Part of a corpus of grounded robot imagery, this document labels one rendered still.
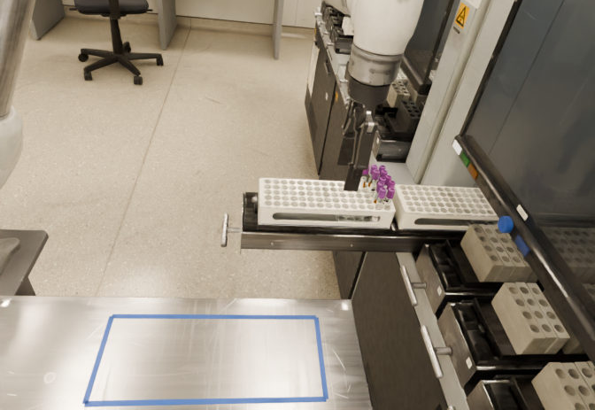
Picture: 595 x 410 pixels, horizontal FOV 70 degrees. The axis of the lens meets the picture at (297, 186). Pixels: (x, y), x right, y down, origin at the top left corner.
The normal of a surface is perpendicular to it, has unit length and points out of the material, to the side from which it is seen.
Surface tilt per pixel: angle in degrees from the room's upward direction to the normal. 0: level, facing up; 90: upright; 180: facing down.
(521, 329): 90
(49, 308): 0
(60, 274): 0
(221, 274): 0
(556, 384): 90
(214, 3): 90
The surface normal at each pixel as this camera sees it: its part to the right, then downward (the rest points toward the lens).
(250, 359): 0.11, -0.77
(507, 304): -0.99, -0.05
